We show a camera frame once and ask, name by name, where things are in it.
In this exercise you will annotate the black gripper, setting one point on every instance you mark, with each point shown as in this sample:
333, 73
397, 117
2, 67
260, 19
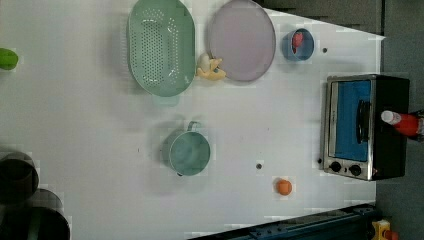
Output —
416, 126

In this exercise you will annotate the red ketchup bottle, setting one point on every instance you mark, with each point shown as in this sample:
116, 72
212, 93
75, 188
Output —
398, 120

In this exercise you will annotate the black toaster oven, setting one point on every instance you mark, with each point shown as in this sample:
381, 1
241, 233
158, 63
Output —
357, 142

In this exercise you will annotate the blue bowl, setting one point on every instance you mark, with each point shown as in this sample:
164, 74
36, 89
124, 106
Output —
304, 52

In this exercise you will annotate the orange toy fruit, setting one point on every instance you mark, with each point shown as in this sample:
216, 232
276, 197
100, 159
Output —
284, 187

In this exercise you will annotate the red toy strawberry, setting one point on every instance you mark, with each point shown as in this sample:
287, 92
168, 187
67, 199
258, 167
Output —
297, 41

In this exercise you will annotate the lilac round plate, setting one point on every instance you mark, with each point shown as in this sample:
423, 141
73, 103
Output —
242, 35

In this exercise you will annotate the yellow toy figure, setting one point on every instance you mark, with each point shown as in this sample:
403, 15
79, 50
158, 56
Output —
208, 68

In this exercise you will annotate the teal small pot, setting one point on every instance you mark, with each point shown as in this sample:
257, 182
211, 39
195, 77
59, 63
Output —
187, 152

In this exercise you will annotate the green oval colander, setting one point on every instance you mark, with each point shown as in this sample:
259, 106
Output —
161, 48

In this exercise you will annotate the green object at edge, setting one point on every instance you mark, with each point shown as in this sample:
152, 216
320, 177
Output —
8, 59

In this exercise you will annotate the blue metal frame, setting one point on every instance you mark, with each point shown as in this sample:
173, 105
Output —
350, 223

